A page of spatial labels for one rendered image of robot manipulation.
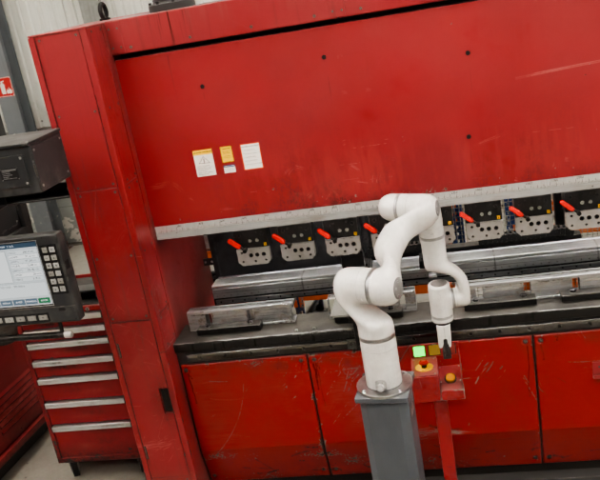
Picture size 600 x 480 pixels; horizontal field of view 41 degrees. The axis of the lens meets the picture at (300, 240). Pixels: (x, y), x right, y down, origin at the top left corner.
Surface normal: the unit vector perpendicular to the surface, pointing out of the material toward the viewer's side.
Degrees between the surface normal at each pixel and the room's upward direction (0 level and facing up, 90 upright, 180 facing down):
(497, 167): 90
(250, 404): 90
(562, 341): 90
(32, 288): 90
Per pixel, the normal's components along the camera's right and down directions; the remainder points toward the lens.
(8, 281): -0.20, 0.34
